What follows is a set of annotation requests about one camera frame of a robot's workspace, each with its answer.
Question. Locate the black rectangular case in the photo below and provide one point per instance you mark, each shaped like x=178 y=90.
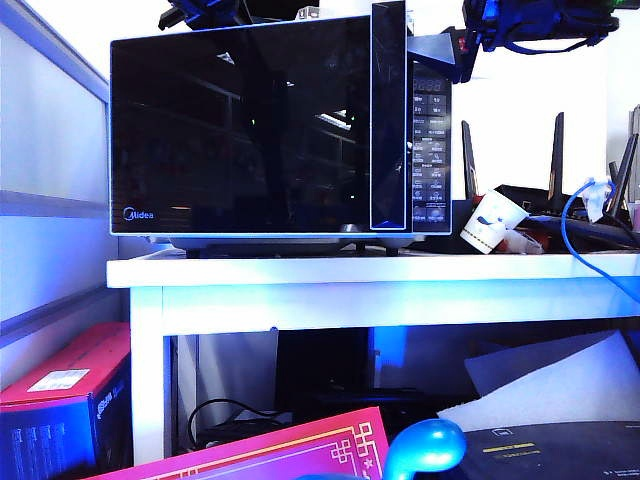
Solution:
x=317 y=362

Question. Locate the white foam sheet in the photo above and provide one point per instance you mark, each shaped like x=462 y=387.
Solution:
x=550 y=382

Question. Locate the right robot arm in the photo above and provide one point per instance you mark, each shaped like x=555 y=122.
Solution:
x=585 y=20

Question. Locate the black glass microwave door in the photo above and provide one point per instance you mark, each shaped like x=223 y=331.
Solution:
x=225 y=140

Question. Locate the white printed paper cup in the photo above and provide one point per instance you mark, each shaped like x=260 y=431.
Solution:
x=487 y=220

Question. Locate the glossy blue plastic part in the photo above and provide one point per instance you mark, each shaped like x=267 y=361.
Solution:
x=425 y=447

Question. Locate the grey blue office partition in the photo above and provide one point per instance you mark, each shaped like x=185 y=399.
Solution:
x=50 y=125

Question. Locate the red and blue carton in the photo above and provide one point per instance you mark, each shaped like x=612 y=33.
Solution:
x=55 y=360

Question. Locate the red white small packet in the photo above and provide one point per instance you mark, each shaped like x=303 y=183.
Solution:
x=522 y=244

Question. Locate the black paper shredder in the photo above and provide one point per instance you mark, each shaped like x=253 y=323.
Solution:
x=565 y=452

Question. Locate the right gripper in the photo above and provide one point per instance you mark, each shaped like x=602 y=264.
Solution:
x=510 y=20

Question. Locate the black router with antennas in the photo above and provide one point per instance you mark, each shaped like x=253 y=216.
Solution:
x=542 y=200

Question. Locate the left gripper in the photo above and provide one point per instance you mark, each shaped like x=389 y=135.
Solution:
x=215 y=10

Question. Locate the white tape tag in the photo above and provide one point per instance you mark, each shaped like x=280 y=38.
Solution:
x=597 y=202

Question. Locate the white table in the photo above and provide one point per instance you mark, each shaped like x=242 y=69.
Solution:
x=350 y=272

